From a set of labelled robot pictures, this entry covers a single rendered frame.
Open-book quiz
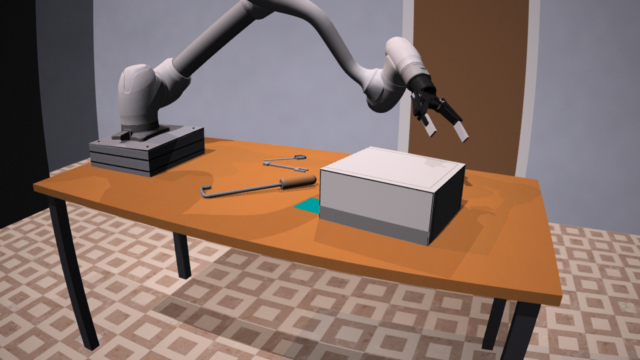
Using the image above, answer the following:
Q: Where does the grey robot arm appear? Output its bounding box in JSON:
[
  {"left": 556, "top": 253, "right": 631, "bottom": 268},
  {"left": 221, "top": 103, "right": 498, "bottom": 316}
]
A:
[{"left": 111, "top": 0, "right": 431, "bottom": 142}]

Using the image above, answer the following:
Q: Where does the grey spoon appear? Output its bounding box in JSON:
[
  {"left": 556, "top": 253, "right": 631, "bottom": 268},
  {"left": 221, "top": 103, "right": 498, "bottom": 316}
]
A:
[{"left": 264, "top": 155, "right": 307, "bottom": 161}]

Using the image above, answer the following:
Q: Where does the teal square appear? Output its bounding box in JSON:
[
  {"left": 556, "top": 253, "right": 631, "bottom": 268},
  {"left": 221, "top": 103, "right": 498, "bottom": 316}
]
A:
[{"left": 294, "top": 197, "right": 319, "bottom": 214}]

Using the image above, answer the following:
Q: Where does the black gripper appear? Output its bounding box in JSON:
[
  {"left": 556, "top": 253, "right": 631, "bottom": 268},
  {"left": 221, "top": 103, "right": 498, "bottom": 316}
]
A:
[{"left": 409, "top": 75, "right": 469, "bottom": 143}]

